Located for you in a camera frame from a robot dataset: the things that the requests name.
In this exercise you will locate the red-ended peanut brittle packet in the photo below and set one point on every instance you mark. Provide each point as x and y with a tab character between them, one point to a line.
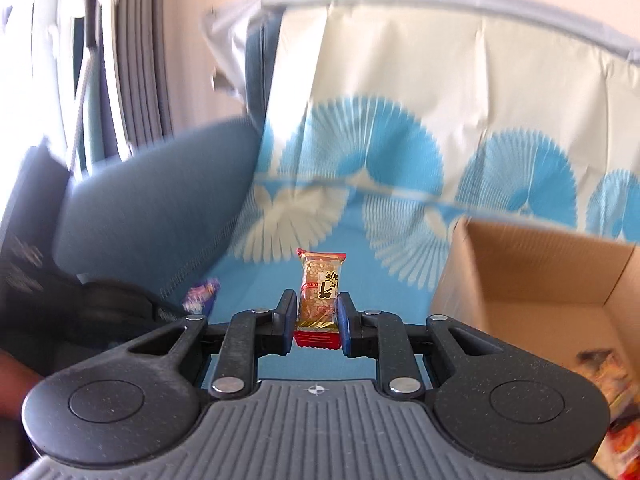
320	285

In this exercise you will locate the blue fabric sofa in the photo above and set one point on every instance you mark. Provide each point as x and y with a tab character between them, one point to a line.
150	195

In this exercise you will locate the blue white printed tablecloth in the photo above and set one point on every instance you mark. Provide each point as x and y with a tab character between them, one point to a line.
400	60

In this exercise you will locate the grey curtain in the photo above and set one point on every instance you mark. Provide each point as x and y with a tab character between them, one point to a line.
135	60

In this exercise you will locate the red snack packet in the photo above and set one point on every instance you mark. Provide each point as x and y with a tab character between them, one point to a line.
625	442

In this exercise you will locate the clear cookie packet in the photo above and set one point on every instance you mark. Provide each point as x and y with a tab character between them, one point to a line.
607	372

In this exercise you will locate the person's left hand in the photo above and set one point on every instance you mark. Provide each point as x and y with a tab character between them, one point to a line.
15	385

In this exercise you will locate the brown cardboard box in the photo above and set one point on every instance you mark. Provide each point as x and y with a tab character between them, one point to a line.
530	270

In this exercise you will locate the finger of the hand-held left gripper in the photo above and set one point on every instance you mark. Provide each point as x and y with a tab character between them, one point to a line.
145	307

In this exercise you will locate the purple snack packet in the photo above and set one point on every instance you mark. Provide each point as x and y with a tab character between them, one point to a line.
202	295

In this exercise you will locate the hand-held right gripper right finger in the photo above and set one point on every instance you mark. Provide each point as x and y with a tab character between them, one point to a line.
347	330

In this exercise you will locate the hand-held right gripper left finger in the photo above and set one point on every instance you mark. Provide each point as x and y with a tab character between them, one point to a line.
284	325

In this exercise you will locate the grey plastic sheet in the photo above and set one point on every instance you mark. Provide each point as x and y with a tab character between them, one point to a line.
225	35

